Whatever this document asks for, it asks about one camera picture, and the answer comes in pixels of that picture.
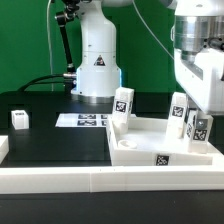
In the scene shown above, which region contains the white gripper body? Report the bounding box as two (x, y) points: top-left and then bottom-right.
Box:
(170, 24), (224, 116)

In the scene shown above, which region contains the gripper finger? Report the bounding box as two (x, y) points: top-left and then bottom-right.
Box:
(196, 111), (208, 129)
(185, 97), (197, 134)

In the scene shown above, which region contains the white square table top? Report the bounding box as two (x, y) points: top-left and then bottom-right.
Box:
(106, 117), (224, 166)

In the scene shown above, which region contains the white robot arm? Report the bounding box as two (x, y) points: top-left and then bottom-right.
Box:
(63, 0), (224, 115)

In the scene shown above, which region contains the white sheet with tag markers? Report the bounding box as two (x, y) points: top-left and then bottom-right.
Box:
(54, 113), (138, 128)

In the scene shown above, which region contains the white U-shaped obstacle fence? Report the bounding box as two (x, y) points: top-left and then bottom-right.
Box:
(0, 135), (224, 194)

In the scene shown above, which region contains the grey thin cable right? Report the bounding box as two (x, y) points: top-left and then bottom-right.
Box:
(131, 0), (176, 61)

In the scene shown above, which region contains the grey thin cable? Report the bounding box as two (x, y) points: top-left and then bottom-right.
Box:
(131, 0), (176, 61)
(45, 0), (56, 92)

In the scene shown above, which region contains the black cable bundle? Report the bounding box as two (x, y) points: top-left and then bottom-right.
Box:
(17, 73), (78, 93)

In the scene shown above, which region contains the grey thin cable left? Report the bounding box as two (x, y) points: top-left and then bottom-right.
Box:
(45, 0), (56, 92)

